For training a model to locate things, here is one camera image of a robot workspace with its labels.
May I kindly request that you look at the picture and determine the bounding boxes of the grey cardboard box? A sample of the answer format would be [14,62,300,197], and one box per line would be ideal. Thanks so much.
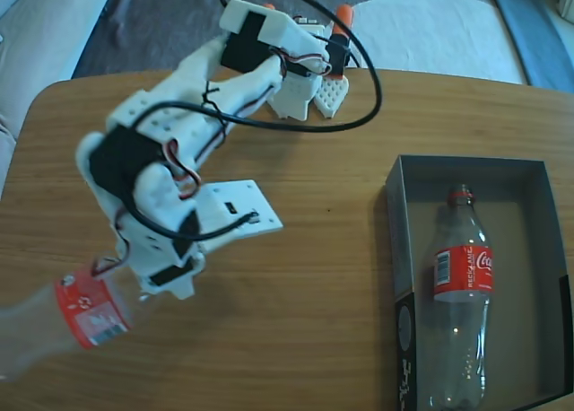
[385,153,574,411]

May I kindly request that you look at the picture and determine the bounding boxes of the clear bottle Coca-Cola script label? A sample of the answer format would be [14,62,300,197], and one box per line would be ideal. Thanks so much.
[428,182,497,410]

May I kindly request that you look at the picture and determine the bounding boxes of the clear bottle barcode red label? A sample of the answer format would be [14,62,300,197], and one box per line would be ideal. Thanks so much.
[0,269,156,380]

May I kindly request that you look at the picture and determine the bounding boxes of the white rug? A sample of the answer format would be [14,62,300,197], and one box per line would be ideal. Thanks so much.
[349,0,528,87]

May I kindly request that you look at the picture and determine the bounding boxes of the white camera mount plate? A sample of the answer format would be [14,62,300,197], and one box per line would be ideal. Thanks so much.
[195,179,284,250]

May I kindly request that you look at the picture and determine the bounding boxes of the black cable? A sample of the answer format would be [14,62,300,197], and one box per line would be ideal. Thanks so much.
[120,0,385,244]

